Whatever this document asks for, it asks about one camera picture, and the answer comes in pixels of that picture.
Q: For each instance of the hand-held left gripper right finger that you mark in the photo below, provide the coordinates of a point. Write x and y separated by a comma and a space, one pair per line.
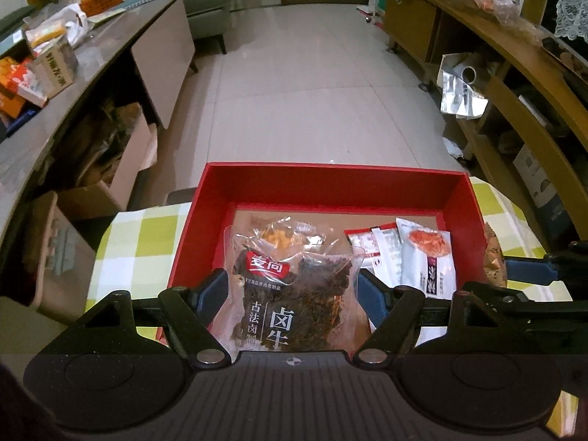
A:
373, 301

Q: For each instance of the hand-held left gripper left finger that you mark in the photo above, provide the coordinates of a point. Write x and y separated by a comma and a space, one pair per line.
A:
213, 291

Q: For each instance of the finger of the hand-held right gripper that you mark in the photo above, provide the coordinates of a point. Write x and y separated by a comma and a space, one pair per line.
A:
530, 272
491, 291

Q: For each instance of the brown snack packet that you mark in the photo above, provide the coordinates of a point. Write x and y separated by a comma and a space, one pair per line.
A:
494, 257

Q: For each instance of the long red white snack packet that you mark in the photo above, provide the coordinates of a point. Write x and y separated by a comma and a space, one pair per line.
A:
363, 241

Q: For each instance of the clear dark jerky packet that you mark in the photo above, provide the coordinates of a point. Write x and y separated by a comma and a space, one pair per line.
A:
298, 294

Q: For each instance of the white orange-print snack packet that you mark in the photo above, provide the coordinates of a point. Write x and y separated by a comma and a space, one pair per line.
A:
427, 243

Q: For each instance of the clear orange snack packet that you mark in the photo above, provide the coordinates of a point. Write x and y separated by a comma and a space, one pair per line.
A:
280, 236

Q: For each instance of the red cardboard box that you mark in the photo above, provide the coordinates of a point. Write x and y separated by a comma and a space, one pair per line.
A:
321, 188

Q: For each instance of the white blue carton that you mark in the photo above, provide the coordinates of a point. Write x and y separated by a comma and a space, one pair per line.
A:
546, 193

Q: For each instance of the green yellow checked tablecloth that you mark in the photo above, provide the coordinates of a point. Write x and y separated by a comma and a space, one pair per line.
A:
138, 248

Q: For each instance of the crumpled white paper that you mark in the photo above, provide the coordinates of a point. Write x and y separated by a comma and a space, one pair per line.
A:
454, 147

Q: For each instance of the beige plastic storage bin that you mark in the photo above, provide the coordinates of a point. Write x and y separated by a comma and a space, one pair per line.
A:
59, 248

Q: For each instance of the open cardboard box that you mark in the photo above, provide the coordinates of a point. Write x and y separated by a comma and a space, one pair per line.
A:
119, 156

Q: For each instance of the wooden shelf unit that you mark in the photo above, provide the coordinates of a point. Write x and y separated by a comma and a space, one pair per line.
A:
505, 55

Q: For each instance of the white green carton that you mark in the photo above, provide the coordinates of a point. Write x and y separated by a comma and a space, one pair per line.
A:
55, 69

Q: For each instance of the red white small box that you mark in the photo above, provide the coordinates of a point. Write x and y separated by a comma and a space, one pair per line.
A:
32, 85

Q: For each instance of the white lace cloth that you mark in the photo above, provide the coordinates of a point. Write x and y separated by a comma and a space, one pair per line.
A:
572, 0

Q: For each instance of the grey green sofa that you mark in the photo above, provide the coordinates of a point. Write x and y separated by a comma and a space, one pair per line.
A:
209, 9

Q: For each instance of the orange carton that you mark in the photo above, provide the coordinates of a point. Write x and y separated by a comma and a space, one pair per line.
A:
11, 87

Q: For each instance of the white plastic bag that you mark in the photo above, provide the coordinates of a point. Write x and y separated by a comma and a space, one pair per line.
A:
64, 14

